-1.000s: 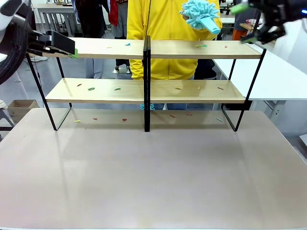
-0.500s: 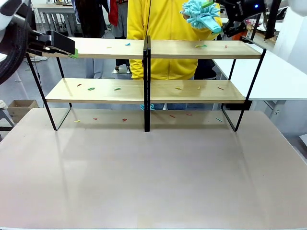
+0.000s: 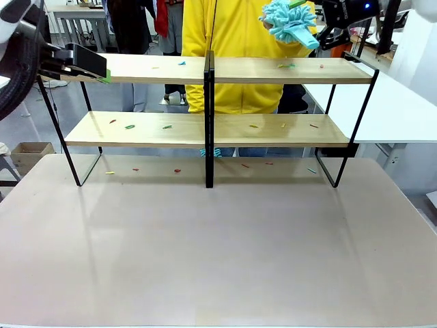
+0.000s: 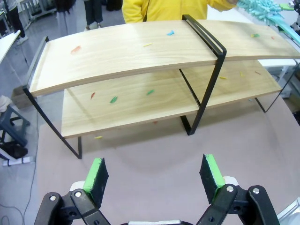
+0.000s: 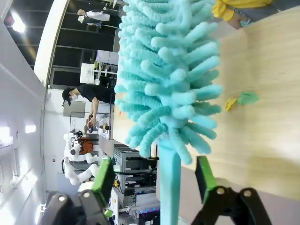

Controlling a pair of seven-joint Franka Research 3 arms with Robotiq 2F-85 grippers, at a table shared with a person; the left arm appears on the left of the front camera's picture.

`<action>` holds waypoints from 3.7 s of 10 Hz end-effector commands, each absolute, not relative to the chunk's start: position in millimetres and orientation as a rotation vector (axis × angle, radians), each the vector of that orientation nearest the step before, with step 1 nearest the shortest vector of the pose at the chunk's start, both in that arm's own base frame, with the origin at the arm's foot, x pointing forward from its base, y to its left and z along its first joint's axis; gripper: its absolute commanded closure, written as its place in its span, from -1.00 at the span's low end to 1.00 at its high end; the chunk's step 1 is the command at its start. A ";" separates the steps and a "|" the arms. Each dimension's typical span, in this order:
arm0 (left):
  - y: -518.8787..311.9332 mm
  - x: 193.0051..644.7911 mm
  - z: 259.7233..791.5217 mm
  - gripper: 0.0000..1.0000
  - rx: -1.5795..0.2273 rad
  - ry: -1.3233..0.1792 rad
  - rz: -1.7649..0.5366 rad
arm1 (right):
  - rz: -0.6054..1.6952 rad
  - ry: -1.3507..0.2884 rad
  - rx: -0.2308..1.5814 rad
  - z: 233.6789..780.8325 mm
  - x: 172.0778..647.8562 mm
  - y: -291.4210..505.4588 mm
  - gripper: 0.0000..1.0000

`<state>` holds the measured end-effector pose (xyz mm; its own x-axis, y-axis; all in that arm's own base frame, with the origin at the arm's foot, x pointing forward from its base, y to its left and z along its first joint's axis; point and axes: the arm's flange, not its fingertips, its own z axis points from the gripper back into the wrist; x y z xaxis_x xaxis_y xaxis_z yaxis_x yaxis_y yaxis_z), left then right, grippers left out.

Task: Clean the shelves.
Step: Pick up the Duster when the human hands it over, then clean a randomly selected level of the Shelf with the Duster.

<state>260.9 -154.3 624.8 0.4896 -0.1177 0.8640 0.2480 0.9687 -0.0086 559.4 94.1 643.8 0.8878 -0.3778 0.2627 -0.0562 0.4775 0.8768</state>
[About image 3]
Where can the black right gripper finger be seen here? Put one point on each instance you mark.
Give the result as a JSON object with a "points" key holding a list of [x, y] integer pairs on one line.
{"points": [[343, 36], [326, 37]]}

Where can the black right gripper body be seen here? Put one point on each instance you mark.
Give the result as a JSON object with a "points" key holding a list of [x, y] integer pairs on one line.
{"points": [[351, 12]]}

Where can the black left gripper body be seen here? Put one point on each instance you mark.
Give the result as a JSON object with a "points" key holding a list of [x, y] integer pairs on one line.
{"points": [[54, 59]]}

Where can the teal microfiber duster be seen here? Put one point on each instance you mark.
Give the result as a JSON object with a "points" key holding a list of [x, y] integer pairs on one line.
{"points": [[290, 17]]}

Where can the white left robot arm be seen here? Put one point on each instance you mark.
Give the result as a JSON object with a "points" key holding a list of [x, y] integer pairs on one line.
{"points": [[10, 20]]}

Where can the person left hand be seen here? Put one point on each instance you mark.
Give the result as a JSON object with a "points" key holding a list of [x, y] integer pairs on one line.
{"points": [[267, 23]]}

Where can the white sneaker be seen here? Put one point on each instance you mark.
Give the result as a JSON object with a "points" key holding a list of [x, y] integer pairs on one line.
{"points": [[56, 83]]}

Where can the wooden top background table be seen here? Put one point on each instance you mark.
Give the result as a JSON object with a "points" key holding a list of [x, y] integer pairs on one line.
{"points": [[78, 13]]}

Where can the person in dark clothes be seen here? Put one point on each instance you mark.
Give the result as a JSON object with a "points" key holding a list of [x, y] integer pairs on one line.
{"points": [[129, 24]]}

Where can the red hanging jacket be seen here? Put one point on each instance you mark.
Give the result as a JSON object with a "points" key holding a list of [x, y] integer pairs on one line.
{"points": [[162, 17]]}

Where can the person in yellow hoodie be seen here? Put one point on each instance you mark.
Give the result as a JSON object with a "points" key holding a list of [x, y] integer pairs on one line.
{"points": [[239, 34]]}

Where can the white side table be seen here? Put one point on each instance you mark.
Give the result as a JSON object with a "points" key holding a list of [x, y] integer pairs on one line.
{"points": [[392, 112]]}

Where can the brown cardboard box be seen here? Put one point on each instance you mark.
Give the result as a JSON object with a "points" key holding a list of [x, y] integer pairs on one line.
{"points": [[32, 155]]}

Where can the teal paper scrap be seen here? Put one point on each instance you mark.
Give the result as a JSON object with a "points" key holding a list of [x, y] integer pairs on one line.
{"points": [[311, 170]]}

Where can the teal fringed cloth item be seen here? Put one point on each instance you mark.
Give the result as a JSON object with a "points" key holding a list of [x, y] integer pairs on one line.
{"points": [[217, 152]]}

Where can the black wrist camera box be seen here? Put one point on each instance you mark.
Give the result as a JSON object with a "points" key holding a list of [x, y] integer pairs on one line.
{"points": [[87, 59]]}

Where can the black frame wooden shelf rack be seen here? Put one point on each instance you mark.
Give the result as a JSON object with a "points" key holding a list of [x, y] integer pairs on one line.
{"points": [[239, 131]]}

